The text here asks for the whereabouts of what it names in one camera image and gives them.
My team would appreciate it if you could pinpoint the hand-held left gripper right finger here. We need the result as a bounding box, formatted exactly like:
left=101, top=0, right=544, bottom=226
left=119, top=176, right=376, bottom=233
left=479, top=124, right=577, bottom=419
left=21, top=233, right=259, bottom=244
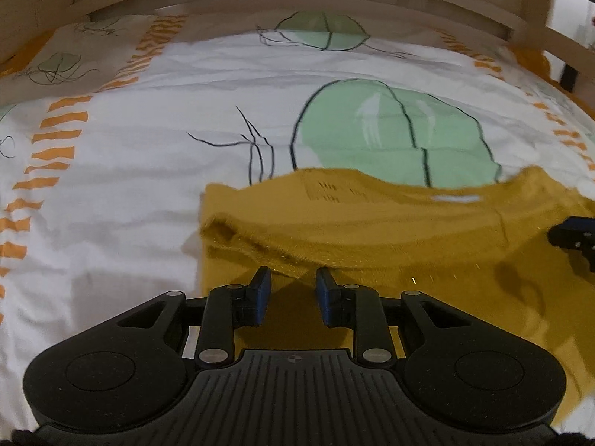
left=315, top=266, right=471, bottom=366

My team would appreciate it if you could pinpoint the white cactus print duvet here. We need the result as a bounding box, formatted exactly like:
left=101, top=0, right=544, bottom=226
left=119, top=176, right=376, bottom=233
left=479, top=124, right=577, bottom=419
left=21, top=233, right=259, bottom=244
left=0, top=11, right=595, bottom=430

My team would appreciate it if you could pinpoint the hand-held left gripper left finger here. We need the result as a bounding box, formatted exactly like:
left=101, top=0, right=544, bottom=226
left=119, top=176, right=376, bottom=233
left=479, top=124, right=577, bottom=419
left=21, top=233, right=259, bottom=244
left=110, top=266, right=273, bottom=366

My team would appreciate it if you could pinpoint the mustard yellow knit sweater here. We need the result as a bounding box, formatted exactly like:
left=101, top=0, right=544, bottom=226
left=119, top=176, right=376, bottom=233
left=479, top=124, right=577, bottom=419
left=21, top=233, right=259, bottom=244
left=198, top=165, right=595, bottom=434

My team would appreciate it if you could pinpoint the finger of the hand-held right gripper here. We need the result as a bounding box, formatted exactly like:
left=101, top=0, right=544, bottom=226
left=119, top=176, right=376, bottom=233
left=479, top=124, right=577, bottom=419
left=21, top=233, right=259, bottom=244
left=547, top=216, right=595, bottom=274

